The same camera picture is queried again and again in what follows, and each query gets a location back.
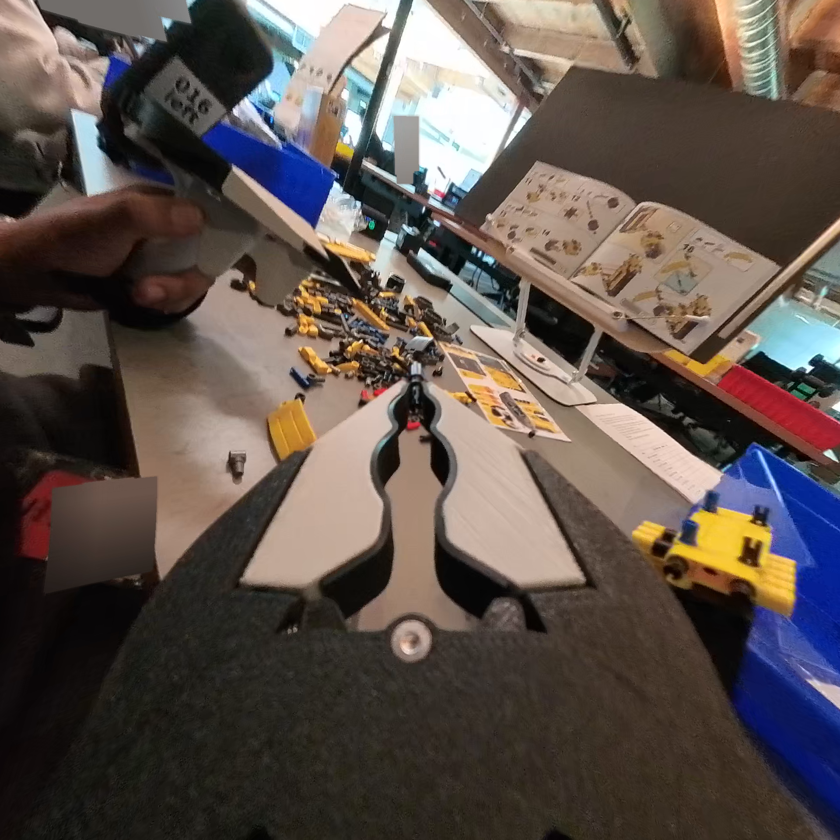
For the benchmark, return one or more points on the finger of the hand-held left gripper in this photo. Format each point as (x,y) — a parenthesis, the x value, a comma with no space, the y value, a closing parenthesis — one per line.
(275,213)
(279,275)

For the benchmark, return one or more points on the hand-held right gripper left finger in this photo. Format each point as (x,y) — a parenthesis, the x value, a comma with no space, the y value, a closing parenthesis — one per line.
(315,518)

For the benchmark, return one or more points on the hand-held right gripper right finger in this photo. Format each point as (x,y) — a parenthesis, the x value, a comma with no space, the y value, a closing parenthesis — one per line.
(505,518)

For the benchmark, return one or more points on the yellow curved panel piece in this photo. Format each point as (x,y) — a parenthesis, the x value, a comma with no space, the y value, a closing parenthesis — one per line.
(292,430)

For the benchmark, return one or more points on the pile of toy brick pieces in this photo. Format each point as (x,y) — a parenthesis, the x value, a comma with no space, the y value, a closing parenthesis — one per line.
(354,348)

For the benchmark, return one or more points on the grey axle pin piece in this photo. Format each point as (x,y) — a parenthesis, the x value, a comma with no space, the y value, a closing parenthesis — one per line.
(415,394)

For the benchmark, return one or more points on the person's left hand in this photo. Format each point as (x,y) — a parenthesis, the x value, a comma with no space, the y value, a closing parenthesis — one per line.
(79,249)

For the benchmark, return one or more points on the blue plastic bin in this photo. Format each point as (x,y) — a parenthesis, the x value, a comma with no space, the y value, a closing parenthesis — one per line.
(289,170)
(787,656)

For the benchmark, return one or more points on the clear plastic bags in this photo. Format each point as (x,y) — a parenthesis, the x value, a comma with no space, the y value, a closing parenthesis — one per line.
(344,210)

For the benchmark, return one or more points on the dark grey connector piece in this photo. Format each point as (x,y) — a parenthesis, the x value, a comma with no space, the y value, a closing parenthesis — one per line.
(237,464)

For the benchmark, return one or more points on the blue pin piece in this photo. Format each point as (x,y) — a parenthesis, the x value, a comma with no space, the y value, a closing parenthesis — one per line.
(299,376)

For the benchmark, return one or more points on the black device with green light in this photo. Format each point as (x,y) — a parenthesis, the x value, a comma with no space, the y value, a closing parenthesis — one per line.
(384,220)

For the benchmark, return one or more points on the black toy tyre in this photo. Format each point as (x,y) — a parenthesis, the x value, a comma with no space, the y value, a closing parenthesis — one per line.
(394,286)

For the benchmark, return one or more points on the yellow black sticker sheet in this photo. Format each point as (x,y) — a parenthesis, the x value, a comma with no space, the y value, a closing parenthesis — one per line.
(499,394)

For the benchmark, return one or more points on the cardboard box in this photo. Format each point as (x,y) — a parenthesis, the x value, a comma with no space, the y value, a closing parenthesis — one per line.
(341,46)

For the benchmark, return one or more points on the small black box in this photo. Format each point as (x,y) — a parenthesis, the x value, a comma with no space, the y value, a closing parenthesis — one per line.
(407,241)

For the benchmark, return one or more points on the black flat case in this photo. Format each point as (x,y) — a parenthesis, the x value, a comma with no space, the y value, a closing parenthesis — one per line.
(430,270)

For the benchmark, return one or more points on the black metal pole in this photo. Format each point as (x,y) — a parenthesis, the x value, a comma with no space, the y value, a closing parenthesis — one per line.
(379,98)

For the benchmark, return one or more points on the white printed paper sheet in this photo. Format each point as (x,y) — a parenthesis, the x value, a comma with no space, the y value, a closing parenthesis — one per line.
(649,453)

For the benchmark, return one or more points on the white book stand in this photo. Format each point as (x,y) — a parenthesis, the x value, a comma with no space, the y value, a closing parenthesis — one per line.
(499,341)

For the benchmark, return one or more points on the yellow toy brick model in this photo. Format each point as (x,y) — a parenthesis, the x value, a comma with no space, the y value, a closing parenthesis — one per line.
(715,531)

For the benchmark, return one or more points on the yellow plastic bin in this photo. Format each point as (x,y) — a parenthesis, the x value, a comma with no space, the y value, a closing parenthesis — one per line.
(702,364)

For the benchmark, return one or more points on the red plastic object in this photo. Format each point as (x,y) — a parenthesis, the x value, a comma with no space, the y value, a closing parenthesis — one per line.
(33,518)

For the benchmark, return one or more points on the instruction booklet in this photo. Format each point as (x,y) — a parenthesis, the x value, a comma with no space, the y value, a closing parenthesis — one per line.
(558,216)

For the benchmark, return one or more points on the red plastic bin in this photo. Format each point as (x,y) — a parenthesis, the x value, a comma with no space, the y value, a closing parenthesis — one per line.
(781,407)

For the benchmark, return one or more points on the dark grey backboard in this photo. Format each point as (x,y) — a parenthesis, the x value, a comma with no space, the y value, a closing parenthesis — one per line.
(656,144)

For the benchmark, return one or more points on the silver ventilation duct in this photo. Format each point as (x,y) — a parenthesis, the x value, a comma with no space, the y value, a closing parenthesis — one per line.
(761,46)

